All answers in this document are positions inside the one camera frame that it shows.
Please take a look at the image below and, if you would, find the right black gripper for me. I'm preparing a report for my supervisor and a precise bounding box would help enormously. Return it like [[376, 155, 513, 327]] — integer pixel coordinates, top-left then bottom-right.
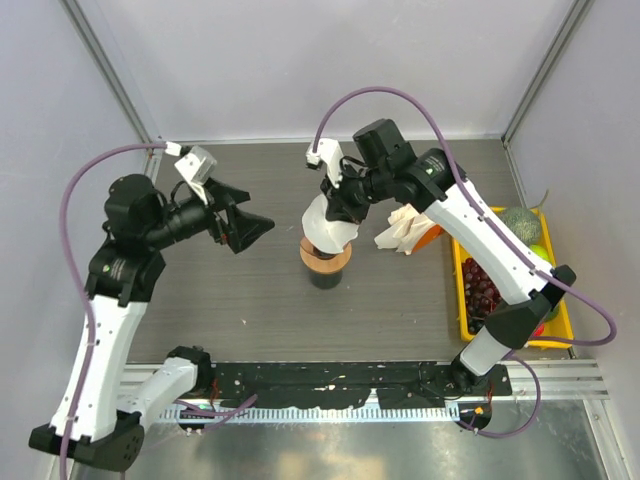
[[321, 161, 392, 225]]

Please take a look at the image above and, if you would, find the white slotted cable duct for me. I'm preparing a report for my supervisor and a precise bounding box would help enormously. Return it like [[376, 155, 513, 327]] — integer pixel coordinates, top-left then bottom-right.
[[157, 403, 460, 422]]

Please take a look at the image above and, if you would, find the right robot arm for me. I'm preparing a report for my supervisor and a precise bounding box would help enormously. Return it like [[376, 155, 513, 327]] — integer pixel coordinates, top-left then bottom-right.
[[303, 119, 576, 394]]

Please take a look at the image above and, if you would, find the dark green fruit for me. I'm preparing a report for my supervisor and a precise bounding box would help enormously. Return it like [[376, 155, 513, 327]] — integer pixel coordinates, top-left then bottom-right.
[[543, 305, 560, 323]]

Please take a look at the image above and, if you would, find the white coffee filter stack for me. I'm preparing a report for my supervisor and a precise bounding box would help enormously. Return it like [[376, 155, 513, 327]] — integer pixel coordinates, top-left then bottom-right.
[[374, 204, 437, 255]]

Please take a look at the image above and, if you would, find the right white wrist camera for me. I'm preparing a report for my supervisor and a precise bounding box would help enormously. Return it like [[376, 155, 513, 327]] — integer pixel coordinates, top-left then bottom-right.
[[306, 138, 344, 188]]

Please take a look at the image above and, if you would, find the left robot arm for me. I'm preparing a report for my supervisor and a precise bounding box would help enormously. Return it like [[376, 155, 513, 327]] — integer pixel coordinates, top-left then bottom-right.
[[29, 174, 275, 472]]

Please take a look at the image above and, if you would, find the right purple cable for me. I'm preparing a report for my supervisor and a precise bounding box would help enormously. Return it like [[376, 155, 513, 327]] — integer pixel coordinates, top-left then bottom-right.
[[312, 86, 618, 439]]

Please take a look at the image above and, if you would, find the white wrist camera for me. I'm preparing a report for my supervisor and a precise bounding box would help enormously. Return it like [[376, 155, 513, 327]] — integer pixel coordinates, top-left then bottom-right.
[[164, 142, 217, 205], [306, 138, 344, 188]]

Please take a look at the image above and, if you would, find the aluminium frame rail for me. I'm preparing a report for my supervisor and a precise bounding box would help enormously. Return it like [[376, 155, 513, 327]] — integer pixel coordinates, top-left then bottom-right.
[[113, 359, 610, 401]]

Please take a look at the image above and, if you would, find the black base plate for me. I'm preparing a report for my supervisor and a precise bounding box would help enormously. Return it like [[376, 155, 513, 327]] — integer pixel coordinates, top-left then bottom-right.
[[190, 361, 512, 410]]

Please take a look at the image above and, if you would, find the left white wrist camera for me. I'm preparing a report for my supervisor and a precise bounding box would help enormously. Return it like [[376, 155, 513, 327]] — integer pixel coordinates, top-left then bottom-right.
[[164, 142, 217, 205]]

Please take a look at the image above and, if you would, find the white paper sheet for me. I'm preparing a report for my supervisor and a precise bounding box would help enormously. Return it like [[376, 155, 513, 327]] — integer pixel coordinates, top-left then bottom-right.
[[302, 194, 359, 255]]

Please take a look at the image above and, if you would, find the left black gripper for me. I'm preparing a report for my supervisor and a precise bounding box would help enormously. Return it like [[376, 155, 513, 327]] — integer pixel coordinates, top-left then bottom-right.
[[145, 175, 274, 251]]

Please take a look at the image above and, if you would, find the green netted melon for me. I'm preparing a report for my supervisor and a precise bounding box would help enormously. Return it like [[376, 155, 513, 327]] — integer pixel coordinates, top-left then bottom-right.
[[497, 207, 542, 246]]

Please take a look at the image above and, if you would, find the dark red grape bunch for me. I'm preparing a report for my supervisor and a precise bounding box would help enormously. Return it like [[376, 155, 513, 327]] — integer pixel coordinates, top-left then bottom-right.
[[461, 258, 502, 335]]

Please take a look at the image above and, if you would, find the yellow plastic tray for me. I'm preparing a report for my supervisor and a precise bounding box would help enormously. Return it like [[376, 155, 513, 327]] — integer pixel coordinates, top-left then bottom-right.
[[451, 208, 574, 349]]

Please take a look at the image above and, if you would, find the red pepper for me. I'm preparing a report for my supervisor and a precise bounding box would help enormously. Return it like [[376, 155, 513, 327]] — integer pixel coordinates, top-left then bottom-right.
[[532, 323, 545, 337]]

